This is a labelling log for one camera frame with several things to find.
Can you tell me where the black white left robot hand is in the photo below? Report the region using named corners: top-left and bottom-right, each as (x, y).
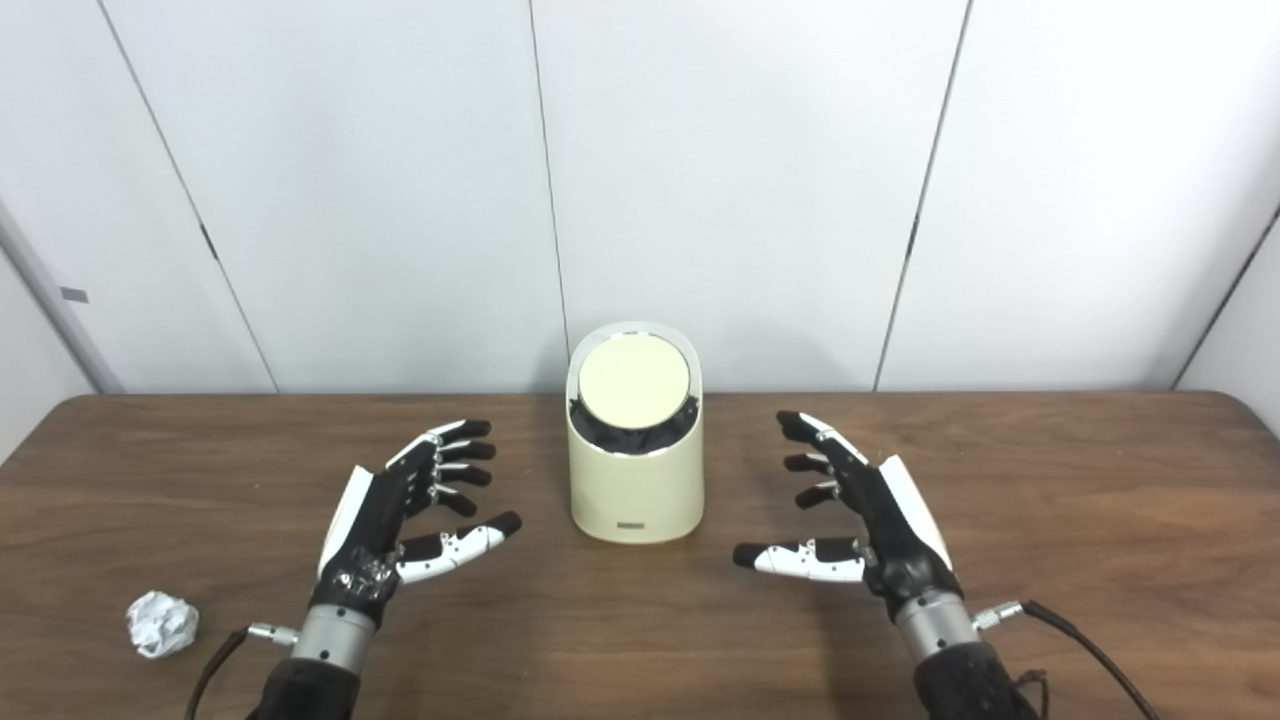
top-left (310, 419), bottom-right (523, 629)

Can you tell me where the grey wall corner post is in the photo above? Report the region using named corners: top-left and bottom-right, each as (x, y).
top-left (0, 200), bottom-right (126, 394)

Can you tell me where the cream-colored bin body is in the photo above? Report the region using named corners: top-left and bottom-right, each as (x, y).
top-left (566, 322), bottom-right (705, 545)

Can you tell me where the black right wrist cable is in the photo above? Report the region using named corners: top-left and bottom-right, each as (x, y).
top-left (975, 600), bottom-right (1161, 720)

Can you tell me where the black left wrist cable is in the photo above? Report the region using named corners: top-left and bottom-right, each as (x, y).
top-left (185, 622), bottom-right (299, 720)

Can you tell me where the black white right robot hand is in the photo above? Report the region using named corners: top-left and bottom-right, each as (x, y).
top-left (733, 410), bottom-right (966, 621)

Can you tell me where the white paper ball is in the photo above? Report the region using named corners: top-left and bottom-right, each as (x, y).
top-left (126, 590), bottom-right (200, 659)

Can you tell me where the cream round bin lid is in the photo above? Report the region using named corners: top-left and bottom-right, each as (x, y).
top-left (579, 333), bottom-right (691, 430)

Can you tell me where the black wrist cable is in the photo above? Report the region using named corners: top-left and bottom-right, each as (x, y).
top-left (185, 622), bottom-right (299, 720)
top-left (975, 600), bottom-right (1161, 720)

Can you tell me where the black bin liner bag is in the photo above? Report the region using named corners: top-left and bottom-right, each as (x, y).
top-left (570, 395), bottom-right (701, 456)

